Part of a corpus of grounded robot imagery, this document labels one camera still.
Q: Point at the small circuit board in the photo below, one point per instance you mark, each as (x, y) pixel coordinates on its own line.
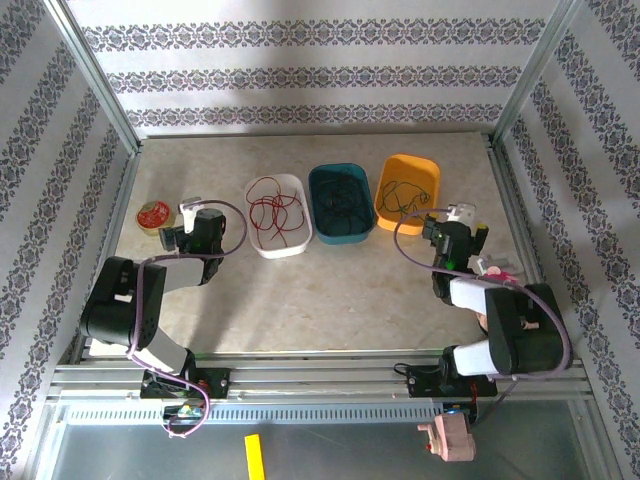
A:
(462, 409)
(186, 411)

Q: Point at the orange plastic tray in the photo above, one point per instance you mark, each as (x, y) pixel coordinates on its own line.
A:
(415, 167)

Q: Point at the aluminium table edge rail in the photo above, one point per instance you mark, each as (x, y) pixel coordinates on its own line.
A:
(507, 200)
(115, 220)

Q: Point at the white plastic tray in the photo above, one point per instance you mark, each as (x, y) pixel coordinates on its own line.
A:
(280, 250)

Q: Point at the teal plastic tray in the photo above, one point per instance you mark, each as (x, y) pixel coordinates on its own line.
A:
(345, 239)

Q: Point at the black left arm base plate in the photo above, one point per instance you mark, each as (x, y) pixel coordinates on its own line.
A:
(215, 382)

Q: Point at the pink plastic object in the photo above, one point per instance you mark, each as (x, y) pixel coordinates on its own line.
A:
(452, 440)

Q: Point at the yellow block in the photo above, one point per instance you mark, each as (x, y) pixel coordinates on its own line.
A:
(255, 457)

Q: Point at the aluminium frame post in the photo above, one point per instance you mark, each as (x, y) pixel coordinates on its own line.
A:
(535, 75)
(95, 75)

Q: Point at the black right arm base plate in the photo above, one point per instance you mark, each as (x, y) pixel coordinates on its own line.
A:
(425, 382)

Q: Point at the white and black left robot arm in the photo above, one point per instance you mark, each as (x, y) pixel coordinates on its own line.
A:
(120, 305)

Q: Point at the round jar with red lid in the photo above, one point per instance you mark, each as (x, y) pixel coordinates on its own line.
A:
(152, 216)

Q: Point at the grey metal panel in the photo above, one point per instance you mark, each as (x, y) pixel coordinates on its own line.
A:
(350, 450)

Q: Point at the aluminium mounting rail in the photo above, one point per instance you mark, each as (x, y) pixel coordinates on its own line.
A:
(310, 372)

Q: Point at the pink toy doll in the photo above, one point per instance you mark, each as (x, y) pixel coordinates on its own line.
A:
(496, 273)

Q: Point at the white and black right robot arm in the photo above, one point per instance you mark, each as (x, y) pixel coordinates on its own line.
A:
(525, 330)

